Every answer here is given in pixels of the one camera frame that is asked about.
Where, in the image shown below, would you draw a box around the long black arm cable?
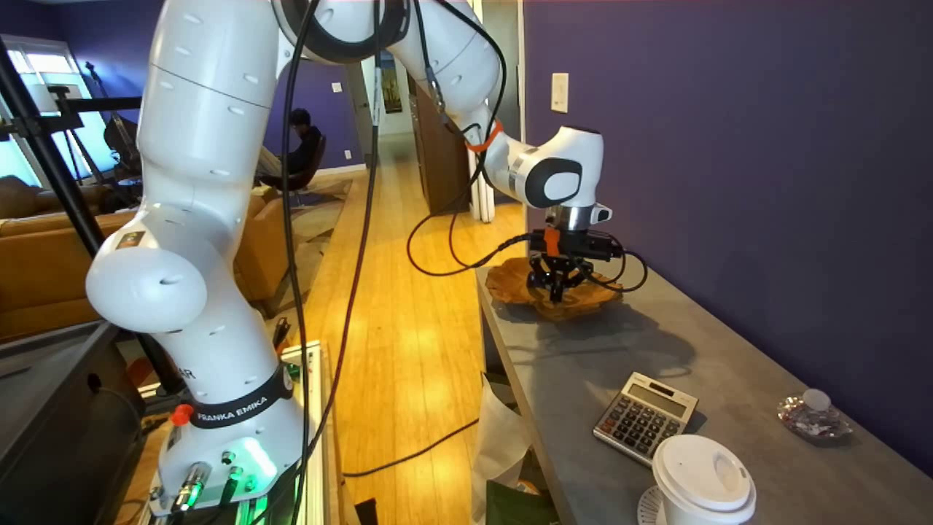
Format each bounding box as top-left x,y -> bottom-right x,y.
277,0 -> 323,498
296,120 -> 386,478

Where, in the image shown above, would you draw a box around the brown wooden door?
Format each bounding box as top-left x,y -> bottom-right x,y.
406,81 -> 475,220

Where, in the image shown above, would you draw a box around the framed wall picture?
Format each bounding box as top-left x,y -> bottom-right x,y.
377,47 -> 406,117

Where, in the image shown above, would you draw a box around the black tripod stand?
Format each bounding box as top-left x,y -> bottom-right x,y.
0,42 -> 188,396

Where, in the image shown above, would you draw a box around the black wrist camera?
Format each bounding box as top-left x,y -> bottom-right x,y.
525,228 -> 628,263

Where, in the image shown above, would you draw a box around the seated person dark clothes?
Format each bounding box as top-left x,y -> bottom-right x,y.
256,104 -> 331,193

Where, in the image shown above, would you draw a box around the tan leather sofa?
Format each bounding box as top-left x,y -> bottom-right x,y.
0,185 -> 300,345

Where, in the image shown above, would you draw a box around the dark low cabinet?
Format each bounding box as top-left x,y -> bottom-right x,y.
0,320 -> 151,525

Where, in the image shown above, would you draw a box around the orange cable strap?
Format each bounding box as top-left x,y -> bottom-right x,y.
463,120 -> 509,155

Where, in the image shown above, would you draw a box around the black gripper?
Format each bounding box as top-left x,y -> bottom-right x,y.
529,255 -> 596,303

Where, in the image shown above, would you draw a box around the thin black floor cable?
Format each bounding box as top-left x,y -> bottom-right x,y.
342,416 -> 485,482

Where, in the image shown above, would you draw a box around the white plastic bag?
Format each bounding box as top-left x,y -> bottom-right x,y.
471,376 -> 536,525

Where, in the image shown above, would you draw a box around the white wall light switch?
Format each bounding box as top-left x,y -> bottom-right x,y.
548,71 -> 576,117

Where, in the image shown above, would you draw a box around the grey desktop calculator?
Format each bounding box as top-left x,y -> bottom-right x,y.
593,370 -> 700,466

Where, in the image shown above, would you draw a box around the white lidded paper cup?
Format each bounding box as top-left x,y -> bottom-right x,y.
647,432 -> 761,525

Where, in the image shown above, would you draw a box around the dark green bin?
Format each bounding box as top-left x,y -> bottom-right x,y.
485,478 -> 561,525

